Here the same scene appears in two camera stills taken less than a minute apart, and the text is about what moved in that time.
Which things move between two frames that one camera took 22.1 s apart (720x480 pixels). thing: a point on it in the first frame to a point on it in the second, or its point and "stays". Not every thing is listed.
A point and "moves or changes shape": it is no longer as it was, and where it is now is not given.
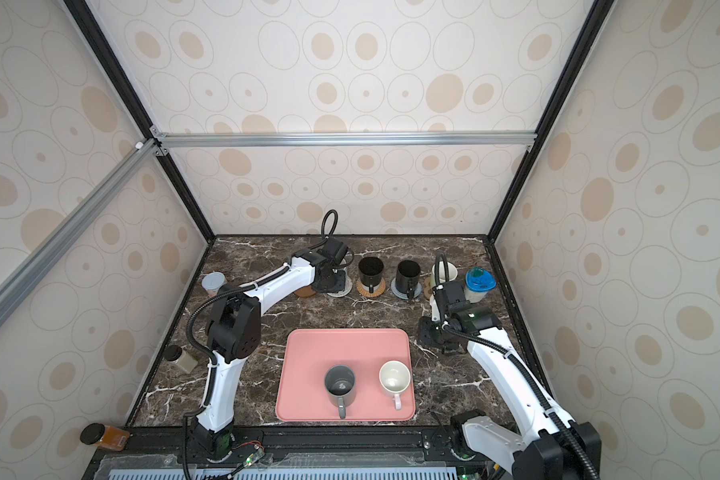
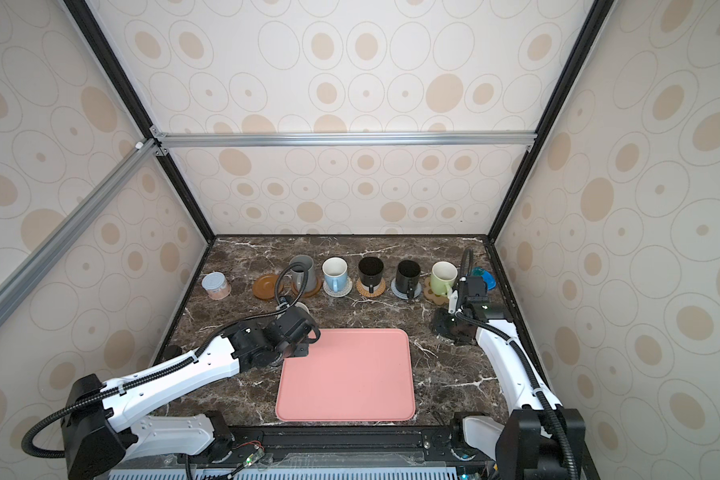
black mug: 371,271 stays
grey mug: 340,383 moves or changes shape
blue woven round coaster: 395,291 stays
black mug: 407,277 stays
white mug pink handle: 394,377 to 299,310
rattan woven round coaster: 364,289 stays
